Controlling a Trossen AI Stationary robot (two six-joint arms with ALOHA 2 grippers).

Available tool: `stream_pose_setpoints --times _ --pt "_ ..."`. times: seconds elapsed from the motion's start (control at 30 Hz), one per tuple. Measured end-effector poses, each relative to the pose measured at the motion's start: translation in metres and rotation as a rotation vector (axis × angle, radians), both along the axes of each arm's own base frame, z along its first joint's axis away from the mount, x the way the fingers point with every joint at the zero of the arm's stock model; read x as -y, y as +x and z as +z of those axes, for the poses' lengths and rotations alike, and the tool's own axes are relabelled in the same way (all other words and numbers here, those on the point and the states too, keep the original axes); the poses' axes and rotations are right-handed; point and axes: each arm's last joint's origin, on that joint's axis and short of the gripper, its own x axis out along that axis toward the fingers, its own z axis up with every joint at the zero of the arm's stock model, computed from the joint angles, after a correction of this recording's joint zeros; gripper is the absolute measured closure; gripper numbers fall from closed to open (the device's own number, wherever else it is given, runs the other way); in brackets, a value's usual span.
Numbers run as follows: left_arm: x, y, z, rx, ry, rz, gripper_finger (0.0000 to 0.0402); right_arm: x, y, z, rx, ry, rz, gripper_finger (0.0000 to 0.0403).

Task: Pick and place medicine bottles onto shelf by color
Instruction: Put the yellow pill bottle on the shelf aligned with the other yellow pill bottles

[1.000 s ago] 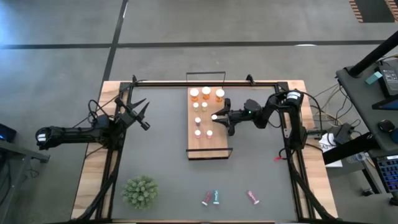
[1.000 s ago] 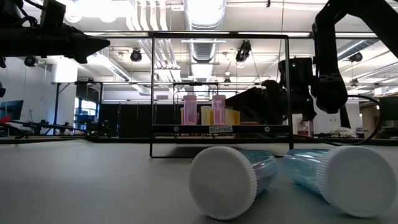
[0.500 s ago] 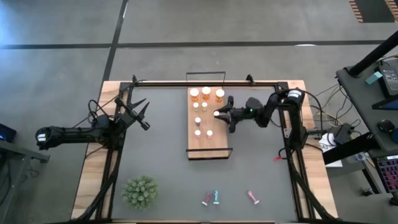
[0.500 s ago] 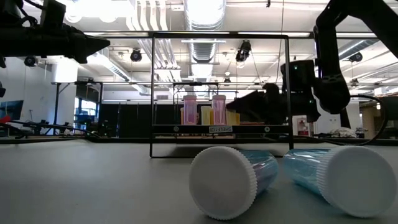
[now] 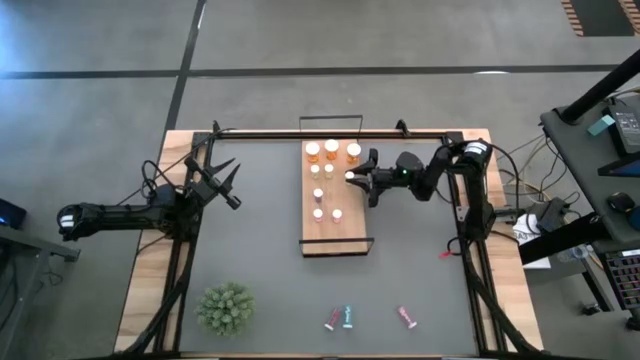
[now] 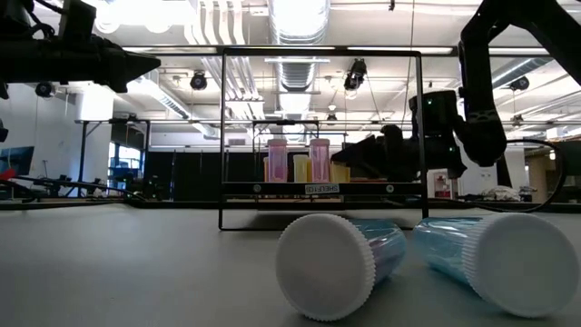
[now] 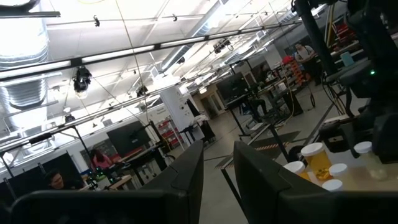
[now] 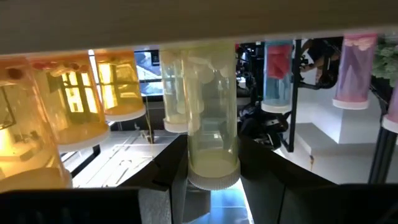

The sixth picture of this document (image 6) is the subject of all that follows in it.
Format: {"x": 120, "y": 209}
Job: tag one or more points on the small yellow pill bottle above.
{"x": 300, "y": 170}

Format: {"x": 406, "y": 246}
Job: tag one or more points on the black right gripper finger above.
{"x": 372, "y": 171}
{"x": 367, "y": 150}

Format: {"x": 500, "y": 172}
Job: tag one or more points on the blue wall monitor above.
{"x": 16, "y": 160}

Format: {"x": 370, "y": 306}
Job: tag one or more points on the dark red pill bottle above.
{"x": 324, "y": 268}

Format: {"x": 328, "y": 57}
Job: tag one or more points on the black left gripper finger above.
{"x": 127, "y": 59}
{"x": 125, "y": 82}

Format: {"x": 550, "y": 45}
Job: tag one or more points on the large white-capped pill bottle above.
{"x": 340, "y": 175}

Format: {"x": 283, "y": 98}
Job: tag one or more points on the black metal table frame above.
{"x": 181, "y": 203}

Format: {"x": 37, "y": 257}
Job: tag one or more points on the silver ventilation duct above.
{"x": 297, "y": 72}

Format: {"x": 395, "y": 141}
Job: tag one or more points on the orange pill bottle white cap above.
{"x": 265, "y": 170}
{"x": 308, "y": 172}

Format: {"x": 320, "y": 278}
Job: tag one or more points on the blue pill bottle white cap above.
{"x": 522, "y": 265}

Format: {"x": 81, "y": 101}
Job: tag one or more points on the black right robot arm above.
{"x": 481, "y": 113}

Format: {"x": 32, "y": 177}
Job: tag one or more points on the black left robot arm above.
{"x": 13, "y": 59}

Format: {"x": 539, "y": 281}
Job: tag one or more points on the black background table frame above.
{"x": 83, "y": 150}

